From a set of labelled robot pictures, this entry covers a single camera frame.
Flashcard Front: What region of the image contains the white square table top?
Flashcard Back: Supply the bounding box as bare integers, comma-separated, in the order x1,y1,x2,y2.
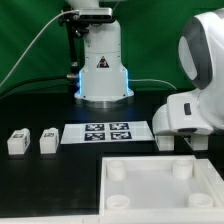
99,156,224,224

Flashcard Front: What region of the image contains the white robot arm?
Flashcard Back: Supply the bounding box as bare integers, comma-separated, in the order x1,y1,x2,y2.
65,0,224,135

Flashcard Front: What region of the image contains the white sheet with markers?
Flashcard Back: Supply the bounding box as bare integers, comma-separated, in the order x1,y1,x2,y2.
61,121,154,144

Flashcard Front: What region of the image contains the white cable right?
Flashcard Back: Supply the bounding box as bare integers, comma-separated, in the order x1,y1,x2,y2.
128,78,178,92

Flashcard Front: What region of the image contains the white cable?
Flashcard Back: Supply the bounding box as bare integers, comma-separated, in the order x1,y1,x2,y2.
128,78,178,92
0,9,80,89

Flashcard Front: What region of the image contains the black cable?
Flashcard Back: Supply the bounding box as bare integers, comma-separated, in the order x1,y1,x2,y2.
0,74,80,100

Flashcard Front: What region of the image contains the grey camera on stand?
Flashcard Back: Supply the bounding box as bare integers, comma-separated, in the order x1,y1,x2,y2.
79,8,113,22

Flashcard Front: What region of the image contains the black camera stand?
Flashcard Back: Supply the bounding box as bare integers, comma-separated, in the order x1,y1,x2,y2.
58,13,90,81

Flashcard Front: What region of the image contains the white cable left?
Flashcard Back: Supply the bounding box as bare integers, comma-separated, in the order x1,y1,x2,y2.
0,9,80,89

